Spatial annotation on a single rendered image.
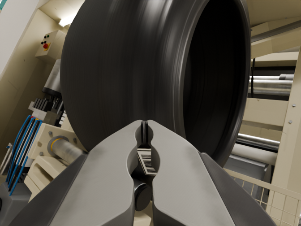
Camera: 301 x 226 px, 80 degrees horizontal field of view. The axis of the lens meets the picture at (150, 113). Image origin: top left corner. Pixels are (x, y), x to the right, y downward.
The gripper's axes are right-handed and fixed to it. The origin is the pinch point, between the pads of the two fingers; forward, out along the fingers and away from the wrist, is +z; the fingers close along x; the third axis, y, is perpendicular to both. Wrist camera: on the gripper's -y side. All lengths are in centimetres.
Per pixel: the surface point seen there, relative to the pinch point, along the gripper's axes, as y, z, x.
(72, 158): 22.9, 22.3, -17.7
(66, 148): 23.2, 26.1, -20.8
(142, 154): 12.5, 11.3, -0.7
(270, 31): -1, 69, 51
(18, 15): -9, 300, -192
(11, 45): 32, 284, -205
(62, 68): 2.7, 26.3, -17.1
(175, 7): -7.8, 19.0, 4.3
